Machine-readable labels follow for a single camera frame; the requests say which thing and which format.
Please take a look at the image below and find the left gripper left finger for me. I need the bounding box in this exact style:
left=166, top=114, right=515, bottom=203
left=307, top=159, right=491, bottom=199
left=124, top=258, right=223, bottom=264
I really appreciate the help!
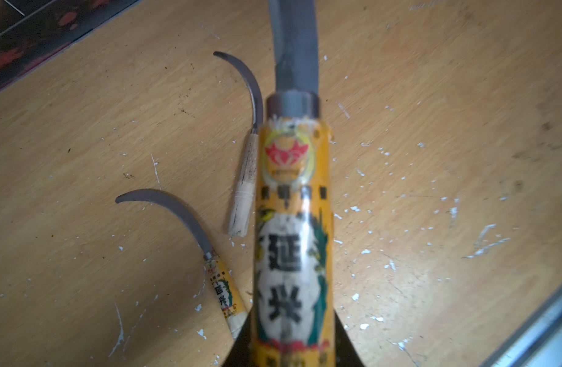
left=221, top=311, right=253, bottom=367

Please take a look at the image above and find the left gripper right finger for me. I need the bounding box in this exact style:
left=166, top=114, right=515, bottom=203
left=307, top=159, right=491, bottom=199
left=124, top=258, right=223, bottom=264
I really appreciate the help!
left=334, top=312, right=365, bottom=367

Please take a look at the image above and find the small sickle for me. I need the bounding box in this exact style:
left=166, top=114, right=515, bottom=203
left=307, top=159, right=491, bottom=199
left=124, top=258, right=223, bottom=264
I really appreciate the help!
left=213, top=51, right=264, bottom=237
left=115, top=189, right=248, bottom=339
left=250, top=1, right=336, bottom=366

